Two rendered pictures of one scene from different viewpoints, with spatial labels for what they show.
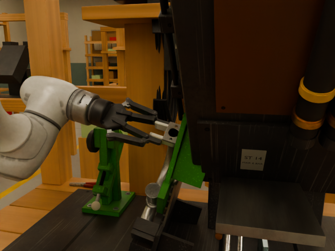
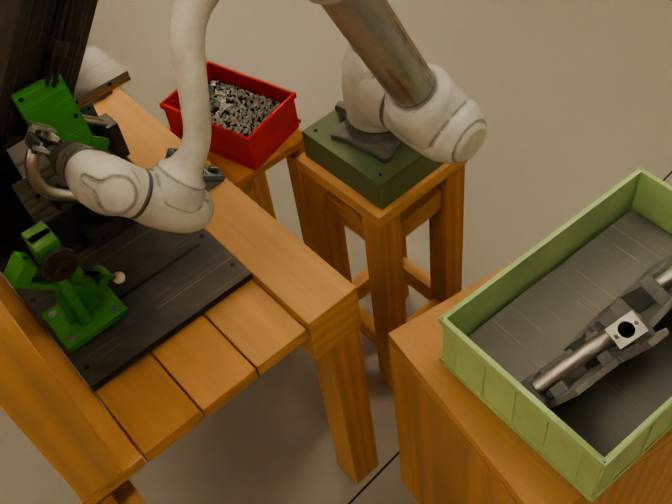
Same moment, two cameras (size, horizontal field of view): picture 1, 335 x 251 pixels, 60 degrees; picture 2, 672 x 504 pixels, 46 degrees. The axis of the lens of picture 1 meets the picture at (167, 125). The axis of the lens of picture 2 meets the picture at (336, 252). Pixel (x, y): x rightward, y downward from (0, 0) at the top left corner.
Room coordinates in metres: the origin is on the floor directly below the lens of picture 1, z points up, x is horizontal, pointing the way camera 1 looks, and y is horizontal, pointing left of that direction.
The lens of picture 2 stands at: (1.33, 1.36, 2.28)
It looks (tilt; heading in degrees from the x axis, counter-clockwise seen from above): 50 degrees down; 223
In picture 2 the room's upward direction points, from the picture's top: 9 degrees counter-clockwise
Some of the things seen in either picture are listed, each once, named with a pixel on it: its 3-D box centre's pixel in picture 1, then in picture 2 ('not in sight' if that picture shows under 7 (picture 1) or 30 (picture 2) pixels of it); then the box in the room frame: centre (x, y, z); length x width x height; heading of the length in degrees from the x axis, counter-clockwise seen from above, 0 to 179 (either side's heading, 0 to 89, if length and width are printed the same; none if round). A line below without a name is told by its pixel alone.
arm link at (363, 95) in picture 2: not in sight; (378, 78); (0.12, 0.46, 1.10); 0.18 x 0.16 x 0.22; 76
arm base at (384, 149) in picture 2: not in sight; (371, 118); (0.12, 0.43, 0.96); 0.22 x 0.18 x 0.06; 87
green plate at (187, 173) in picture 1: (191, 151); (51, 118); (0.66, -0.06, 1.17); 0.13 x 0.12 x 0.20; 77
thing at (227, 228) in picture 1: (258, 186); (44, 100); (0.59, -0.20, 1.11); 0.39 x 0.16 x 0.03; 167
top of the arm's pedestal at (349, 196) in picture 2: not in sight; (381, 159); (0.12, 0.45, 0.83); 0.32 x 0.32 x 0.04; 78
